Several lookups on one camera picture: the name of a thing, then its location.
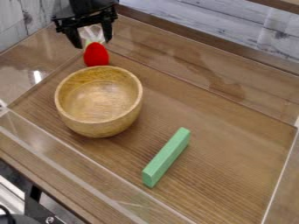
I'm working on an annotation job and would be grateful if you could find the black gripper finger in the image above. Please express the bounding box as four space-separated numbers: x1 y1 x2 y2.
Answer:
102 19 114 43
64 27 83 49

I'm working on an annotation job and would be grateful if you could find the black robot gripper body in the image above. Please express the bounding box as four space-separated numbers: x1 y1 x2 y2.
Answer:
51 0 119 32

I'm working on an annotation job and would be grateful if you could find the red toy fruit green stem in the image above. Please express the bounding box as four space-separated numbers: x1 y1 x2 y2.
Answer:
83 40 110 67

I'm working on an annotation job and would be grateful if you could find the wooden bowl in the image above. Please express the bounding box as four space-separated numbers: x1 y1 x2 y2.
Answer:
55 66 144 138

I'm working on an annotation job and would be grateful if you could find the green rectangular block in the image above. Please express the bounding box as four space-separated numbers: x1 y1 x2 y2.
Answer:
142 128 191 188

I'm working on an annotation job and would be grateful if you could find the black table leg clamp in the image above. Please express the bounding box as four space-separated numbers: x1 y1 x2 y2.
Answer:
24 185 66 224

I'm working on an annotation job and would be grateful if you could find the clear acrylic corner bracket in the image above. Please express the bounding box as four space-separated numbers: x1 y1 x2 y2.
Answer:
79 24 106 47

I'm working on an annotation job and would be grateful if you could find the clear acrylic tray wall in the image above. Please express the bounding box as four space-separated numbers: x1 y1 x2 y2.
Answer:
0 102 195 224

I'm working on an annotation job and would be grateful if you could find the black cable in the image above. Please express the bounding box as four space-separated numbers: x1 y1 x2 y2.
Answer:
0 204 16 224

